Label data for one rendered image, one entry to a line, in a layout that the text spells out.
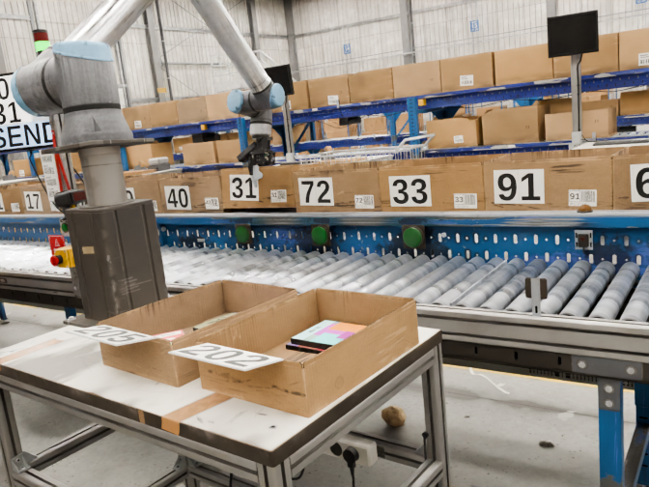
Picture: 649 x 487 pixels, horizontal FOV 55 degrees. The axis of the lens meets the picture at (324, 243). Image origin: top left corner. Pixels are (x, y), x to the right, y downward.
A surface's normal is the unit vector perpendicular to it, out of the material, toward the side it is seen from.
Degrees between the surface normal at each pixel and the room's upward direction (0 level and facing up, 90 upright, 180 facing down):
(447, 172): 90
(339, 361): 91
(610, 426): 94
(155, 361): 91
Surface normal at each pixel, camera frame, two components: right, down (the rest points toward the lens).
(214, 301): 0.76, 0.04
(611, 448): -0.55, 0.22
